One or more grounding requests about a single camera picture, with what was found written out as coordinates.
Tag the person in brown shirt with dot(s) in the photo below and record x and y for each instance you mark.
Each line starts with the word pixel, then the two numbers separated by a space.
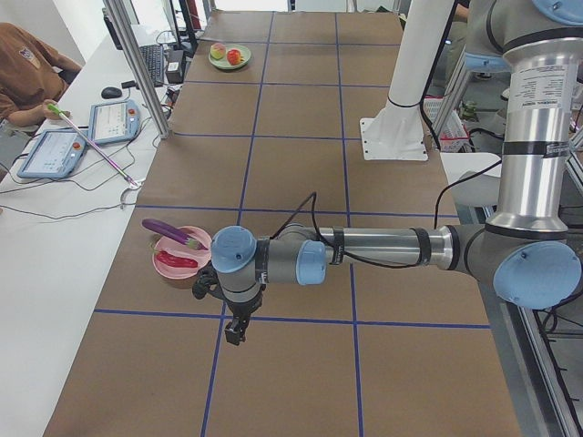
pixel 30 77

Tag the white plastic basket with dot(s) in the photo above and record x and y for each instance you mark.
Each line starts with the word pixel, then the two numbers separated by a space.
pixel 453 136

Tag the black box on desk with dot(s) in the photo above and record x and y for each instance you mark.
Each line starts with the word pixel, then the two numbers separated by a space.
pixel 175 66

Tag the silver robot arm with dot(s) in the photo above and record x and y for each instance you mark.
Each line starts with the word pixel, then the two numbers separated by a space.
pixel 521 251

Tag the red chili pepper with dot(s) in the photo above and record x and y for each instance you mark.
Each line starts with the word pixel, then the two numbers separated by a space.
pixel 163 257

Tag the pink grabber stick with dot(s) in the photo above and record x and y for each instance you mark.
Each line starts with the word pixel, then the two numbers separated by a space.
pixel 133 185

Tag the black computer mouse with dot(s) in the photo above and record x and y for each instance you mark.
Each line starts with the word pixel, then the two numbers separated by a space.
pixel 111 92

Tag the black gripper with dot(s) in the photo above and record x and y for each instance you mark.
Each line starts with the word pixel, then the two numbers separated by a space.
pixel 240 309

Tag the black keyboard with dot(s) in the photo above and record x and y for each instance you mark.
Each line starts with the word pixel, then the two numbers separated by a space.
pixel 154 59

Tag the white chair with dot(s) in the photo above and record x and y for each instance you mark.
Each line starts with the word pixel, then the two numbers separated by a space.
pixel 481 191

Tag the aluminium frame post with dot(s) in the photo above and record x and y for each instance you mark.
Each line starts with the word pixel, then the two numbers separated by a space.
pixel 120 21

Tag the purple eggplant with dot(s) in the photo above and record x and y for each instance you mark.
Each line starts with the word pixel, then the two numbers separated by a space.
pixel 169 231

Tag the peach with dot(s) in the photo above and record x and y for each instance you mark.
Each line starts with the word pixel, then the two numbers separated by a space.
pixel 218 51

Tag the pink plate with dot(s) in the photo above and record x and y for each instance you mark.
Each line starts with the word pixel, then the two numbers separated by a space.
pixel 201 256

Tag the teach pendant tablet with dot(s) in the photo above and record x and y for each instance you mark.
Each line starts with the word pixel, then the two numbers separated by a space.
pixel 55 155
pixel 113 122

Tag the left teach pendant tablet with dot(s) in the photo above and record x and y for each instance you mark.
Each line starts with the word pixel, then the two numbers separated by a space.
pixel 55 155

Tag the red pomegranate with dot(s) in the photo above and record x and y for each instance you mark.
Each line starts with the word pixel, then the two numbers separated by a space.
pixel 234 57

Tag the white pedestal column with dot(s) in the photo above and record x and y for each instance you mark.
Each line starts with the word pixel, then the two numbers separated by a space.
pixel 396 132

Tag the green plate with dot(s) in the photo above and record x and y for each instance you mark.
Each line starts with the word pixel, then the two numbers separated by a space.
pixel 224 65

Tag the right teach pendant tablet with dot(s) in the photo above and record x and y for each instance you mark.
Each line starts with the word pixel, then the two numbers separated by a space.
pixel 113 122

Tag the aluminium table frame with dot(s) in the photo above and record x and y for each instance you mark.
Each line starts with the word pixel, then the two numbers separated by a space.
pixel 541 357

